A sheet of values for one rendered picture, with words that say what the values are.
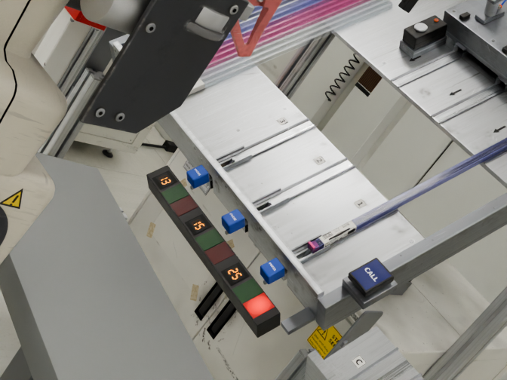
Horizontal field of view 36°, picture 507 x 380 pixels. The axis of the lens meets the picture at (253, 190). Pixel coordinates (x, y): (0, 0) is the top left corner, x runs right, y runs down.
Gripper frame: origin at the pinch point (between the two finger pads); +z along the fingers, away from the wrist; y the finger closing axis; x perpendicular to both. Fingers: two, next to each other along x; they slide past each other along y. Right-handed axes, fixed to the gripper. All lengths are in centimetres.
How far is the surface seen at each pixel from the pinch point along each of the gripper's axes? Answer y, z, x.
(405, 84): 31, 17, -44
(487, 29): 30, 8, -59
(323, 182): 16.5, 28.1, -22.7
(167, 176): 28.1, 30.0, -0.2
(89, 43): 149, 39, -8
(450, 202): 149, 108, -148
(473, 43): 30, 10, -57
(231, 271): 8.1, 37.1, -4.6
